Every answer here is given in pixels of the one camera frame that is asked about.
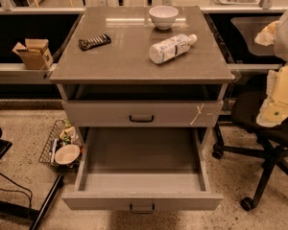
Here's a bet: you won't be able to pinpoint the white bowl in basket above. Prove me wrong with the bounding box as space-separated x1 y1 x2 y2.
55 144 80 165

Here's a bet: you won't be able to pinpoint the black office chair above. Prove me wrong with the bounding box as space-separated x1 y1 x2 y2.
212 74 288 211

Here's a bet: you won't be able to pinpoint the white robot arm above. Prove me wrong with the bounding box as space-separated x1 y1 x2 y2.
254 9 288 127

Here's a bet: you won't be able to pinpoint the open cardboard box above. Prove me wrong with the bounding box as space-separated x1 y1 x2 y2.
12 38 53 70

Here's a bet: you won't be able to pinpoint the grey top drawer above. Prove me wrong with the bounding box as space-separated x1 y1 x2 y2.
62 101 223 127

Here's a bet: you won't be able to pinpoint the black wire basket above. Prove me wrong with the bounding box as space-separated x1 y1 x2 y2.
38 120 81 173

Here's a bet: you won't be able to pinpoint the black stand with cable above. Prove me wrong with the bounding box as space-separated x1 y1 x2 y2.
0 122 65 230

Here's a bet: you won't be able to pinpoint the grey drawer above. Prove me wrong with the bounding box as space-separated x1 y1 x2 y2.
62 101 223 127
62 127 223 214

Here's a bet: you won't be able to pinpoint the clear plastic water bottle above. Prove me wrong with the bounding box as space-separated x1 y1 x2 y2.
149 34 197 64

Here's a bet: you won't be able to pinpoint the black striped snack bar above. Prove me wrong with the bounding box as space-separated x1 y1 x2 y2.
79 34 111 51

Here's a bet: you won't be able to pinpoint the white ceramic bowl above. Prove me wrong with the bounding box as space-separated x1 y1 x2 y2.
149 6 179 30

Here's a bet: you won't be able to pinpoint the snack packets in basket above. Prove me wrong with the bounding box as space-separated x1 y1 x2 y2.
59 120 78 144

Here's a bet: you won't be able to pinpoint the grey drawer cabinet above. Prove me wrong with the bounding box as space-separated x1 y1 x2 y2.
49 5 235 136

